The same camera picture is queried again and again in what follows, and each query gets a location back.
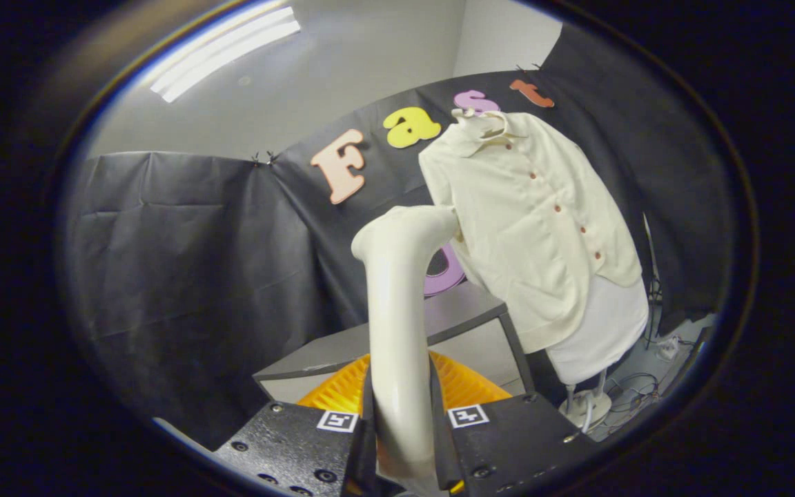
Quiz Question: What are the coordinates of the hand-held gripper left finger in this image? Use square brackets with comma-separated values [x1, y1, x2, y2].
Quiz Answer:
[213, 352, 375, 497]

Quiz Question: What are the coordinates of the white clothes hanger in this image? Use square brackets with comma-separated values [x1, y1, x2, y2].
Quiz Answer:
[451, 107, 509, 139]

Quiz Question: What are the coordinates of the ceiling light panel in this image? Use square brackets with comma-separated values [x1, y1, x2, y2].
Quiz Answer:
[149, 6, 302, 104]

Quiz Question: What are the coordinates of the thin black stand pole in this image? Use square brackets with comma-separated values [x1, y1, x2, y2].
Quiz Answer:
[642, 213, 664, 346]

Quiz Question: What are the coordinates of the cream button shirt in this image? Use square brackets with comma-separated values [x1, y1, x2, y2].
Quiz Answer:
[418, 110, 644, 354]

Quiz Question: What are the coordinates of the black floor cable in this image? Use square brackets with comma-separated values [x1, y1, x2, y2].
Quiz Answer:
[605, 373, 664, 415]

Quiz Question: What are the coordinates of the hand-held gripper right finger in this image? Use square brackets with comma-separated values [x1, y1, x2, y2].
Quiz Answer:
[429, 351, 602, 495]

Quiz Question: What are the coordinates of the black backdrop cloth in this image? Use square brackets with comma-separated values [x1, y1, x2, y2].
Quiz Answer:
[63, 24, 736, 449]

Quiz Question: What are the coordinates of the white garment steamer head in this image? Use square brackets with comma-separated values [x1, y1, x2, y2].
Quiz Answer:
[351, 205, 460, 494]

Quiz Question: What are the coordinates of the grey cabinet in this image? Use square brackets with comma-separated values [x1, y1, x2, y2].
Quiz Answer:
[253, 282, 536, 405]

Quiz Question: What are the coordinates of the white steamer stand base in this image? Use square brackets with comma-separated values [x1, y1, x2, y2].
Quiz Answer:
[558, 369, 614, 432]

